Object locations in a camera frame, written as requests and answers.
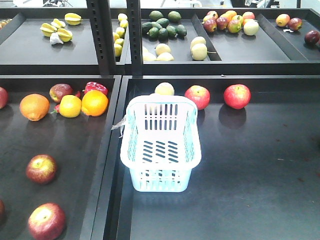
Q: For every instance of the light blue plastic basket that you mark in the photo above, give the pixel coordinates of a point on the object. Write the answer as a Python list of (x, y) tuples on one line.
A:
[(160, 142)]

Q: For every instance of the red apple behind basket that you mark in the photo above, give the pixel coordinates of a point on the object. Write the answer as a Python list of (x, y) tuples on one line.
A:
[(199, 95)]

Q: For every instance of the pale peach fruit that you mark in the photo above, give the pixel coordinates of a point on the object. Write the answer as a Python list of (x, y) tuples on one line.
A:
[(164, 88)]

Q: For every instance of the orange fruit right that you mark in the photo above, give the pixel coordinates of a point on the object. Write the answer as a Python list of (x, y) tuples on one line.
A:
[(94, 103)]

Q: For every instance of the orange fruit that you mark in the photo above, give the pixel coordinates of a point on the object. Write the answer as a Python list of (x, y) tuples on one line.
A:
[(94, 103), (34, 106)]

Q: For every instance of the red bell pepper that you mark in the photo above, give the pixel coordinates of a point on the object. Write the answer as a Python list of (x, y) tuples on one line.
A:
[(92, 85)]

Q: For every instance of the red apple right tray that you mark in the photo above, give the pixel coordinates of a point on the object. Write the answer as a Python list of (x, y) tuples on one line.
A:
[(237, 96)]

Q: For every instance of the yellow apple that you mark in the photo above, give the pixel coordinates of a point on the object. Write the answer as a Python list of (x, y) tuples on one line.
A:
[(70, 106)]

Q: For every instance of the red chili pepper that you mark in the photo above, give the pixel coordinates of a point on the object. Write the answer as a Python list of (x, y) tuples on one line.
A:
[(56, 109)]

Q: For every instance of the black wooden produce display stand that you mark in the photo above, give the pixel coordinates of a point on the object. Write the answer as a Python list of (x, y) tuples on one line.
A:
[(259, 176)]

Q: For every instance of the dark red apple back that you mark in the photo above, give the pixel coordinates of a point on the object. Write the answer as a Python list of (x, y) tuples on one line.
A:
[(58, 91)]

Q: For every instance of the orange fruit left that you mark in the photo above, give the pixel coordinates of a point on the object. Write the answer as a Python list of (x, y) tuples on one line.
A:
[(34, 106)]

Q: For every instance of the red apple middle left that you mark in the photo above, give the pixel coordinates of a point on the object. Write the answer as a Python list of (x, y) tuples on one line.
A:
[(41, 169)]

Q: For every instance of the red apple front left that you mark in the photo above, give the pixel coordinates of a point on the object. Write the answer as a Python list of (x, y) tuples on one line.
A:
[(47, 222)]

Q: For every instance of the black upright shelf post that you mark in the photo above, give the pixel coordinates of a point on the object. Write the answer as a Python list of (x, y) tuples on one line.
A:
[(117, 37)]

